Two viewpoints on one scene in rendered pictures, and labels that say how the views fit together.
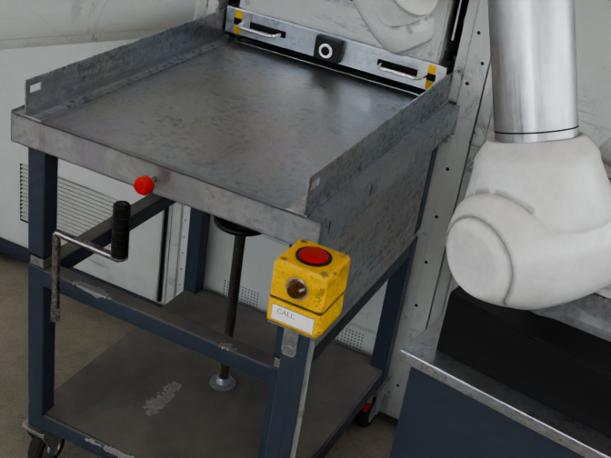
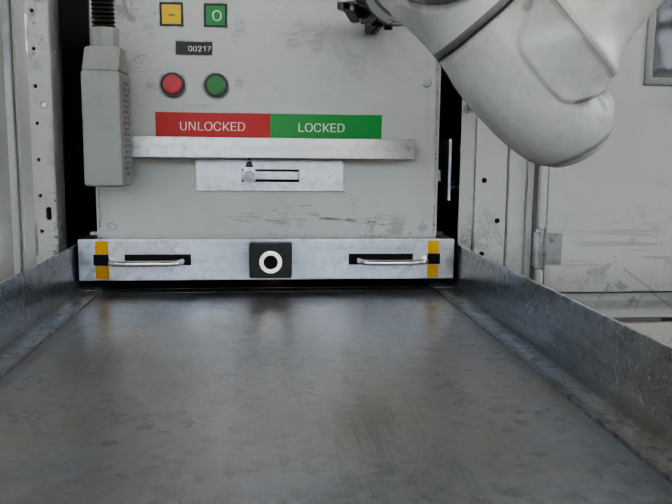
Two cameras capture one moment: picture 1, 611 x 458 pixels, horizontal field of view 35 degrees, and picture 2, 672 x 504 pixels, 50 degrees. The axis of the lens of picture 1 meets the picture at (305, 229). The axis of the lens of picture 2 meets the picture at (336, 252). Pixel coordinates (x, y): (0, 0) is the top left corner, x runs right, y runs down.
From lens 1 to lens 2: 127 cm
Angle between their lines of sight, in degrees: 33
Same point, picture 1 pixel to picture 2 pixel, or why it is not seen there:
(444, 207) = not seen: hidden behind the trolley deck
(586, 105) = (649, 235)
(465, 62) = (474, 225)
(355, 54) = (313, 258)
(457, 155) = not seen: hidden behind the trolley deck
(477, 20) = (479, 163)
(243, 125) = (303, 384)
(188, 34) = (43, 284)
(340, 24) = (277, 220)
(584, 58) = (634, 175)
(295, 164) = (504, 413)
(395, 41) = (582, 130)
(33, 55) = not seen: outside the picture
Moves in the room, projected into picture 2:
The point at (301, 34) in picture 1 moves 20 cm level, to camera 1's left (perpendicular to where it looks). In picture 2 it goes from (218, 252) to (71, 260)
